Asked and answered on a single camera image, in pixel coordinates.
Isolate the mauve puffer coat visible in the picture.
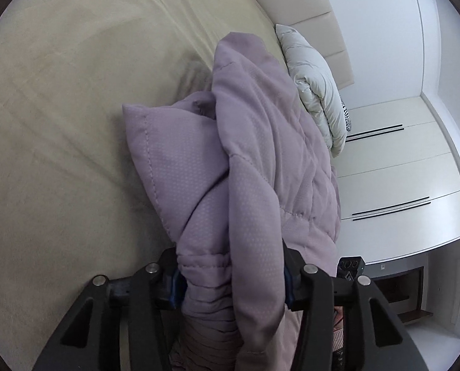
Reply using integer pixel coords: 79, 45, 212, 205
123, 33, 340, 370

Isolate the white wardrobe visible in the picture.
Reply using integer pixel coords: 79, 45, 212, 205
333, 97, 460, 265

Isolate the beige bed sheet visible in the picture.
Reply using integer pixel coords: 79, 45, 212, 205
0, 0, 289, 371

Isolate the zebra pattern pillow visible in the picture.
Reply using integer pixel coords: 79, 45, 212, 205
341, 101, 352, 133

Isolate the white folded duvet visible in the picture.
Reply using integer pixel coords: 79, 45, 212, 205
275, 24, 349, 157

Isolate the beige padded headboard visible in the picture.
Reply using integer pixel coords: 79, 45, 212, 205
257, 0, 354, 89

